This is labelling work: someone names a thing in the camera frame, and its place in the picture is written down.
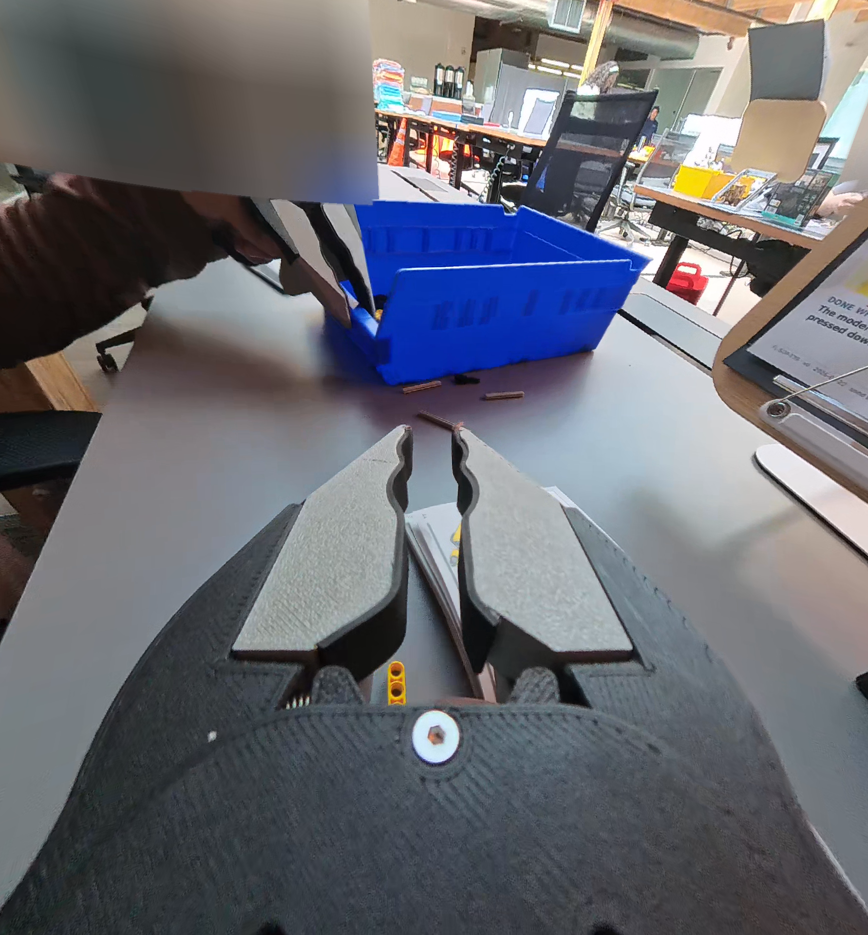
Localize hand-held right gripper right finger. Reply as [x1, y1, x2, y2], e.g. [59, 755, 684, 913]
[451, 426, 636, 676]

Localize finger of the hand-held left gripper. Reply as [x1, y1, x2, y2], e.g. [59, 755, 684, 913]
[266, 199, 353, 330]
[321, 202, 377, 316]

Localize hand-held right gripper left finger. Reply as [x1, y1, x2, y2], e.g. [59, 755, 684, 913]
[231, 425, 415, 684]

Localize blue plastic bin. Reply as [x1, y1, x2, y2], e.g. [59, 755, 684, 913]
[323, 199, 653, 387]

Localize person's left forearm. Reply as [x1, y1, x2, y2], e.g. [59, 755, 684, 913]
[0, 174, 245, 384]

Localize lego instruction sheets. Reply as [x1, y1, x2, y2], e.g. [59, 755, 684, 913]
[403, 486, 577, 702]

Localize person's left hand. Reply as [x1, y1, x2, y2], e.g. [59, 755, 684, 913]
[186, 191, 285, 265]

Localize stack of coloured bins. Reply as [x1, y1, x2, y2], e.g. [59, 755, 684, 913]
[373, 58, 406, 112]

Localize long background work table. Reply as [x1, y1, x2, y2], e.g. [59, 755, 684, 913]
[376, 108, 552, 192]

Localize black mesh office chair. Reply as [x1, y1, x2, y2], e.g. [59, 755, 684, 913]
[522, 88, 660, 229]

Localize wood-framed instruction display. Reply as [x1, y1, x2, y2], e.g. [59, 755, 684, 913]
[712, 186, 868, 585]

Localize black chair seat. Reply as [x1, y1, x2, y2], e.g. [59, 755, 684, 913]
[0, 411, 103, 501]

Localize red floor container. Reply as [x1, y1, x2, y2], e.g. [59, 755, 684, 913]
[665, 262, 710, 306]

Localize yellow plastic bin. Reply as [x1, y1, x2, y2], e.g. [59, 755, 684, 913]
[674, 164, 735, 200]

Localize wooden-edged work table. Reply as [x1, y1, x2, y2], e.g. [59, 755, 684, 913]
[635, 183, 831, 293]

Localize wooden display back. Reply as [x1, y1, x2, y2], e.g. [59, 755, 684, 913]
[730, 18, 830, 184]

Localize grey table cable flap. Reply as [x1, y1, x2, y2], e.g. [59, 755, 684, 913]
[619, 278, 729, 368]

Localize silver clip wire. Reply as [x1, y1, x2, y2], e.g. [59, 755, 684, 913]
[766, 361, 868, 419]

